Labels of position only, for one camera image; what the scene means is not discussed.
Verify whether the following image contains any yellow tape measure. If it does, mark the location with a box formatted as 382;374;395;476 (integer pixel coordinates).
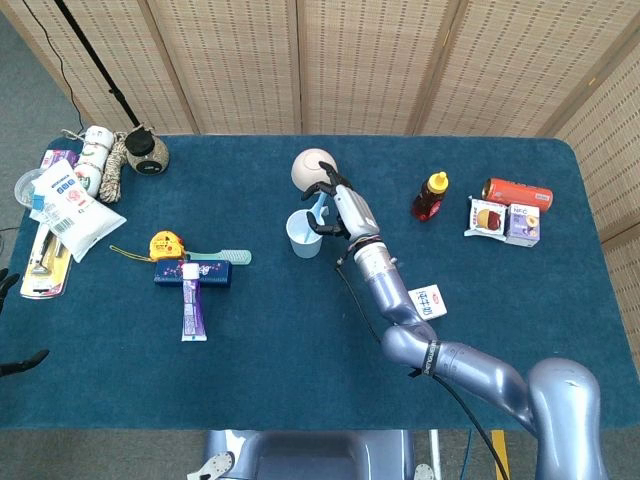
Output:
109;230;187;263

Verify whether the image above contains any white milk carton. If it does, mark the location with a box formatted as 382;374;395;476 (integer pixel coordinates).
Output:
407;283;448;321

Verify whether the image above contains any bamboo folding screen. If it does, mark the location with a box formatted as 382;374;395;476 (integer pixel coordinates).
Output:
0;0;640;242

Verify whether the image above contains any white roll tied with twine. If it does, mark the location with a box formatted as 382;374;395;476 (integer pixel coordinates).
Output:
62;125;116;197

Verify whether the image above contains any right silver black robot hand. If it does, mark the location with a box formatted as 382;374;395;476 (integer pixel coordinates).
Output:
301;160;382;246

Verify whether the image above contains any purple NFC juice carton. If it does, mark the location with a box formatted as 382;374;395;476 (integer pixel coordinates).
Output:
504;203;542;248

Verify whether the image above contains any dark blue floral box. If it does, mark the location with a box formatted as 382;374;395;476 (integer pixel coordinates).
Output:
153;258;233;290

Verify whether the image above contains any blue-grey robot torso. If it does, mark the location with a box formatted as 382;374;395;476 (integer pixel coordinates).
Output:
187;428;436;480

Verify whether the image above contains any honey bear bottle yellow cap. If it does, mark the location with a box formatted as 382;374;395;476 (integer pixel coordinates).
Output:
411;171;449;223

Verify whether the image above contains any cream upturned bowl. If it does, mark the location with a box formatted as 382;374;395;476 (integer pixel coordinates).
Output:
290;147;339;194

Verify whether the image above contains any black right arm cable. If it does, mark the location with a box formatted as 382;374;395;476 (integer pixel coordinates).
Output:
335;257;509;480

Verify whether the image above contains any blue table cloth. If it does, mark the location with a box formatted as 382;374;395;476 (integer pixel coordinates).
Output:
0;134;640;432

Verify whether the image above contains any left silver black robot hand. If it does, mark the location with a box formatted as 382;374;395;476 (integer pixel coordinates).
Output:
0;268;50;379

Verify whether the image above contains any light blue handled cup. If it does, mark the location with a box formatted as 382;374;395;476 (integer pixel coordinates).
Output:
285;202;331;260

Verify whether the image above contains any purple toothpaste tube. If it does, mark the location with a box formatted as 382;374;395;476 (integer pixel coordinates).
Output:
180;263;208;343

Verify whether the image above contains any green scrub brush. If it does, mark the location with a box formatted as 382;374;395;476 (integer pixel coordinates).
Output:
187;248;253;265

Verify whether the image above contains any razor blister pack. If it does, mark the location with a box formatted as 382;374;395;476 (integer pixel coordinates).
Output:
19;222;74;300

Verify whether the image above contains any orange drink can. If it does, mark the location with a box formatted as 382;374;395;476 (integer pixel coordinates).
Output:
481;178;555;214

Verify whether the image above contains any white fruit snack packet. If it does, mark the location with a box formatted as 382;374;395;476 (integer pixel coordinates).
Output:
463;196;510;243

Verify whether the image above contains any thin black hanging cable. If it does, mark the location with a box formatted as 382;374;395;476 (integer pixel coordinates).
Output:
19;0;87;132

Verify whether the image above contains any glass jar black lid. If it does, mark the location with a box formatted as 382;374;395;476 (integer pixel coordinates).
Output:
123;125;170;176

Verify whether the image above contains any white salt bag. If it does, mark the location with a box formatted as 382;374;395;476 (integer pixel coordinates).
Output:
29;159;128;264

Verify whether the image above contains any braided rope bundle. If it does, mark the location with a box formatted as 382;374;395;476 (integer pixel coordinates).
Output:
98;131;130;204

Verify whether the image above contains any clear plastic cup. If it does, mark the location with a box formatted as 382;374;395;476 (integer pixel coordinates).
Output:
13;168;47;207

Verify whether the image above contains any black stand pole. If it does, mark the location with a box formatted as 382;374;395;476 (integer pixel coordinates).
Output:
53;0;144;129

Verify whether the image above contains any purple packet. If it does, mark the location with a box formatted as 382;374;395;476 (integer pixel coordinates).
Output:
40;149;80;171

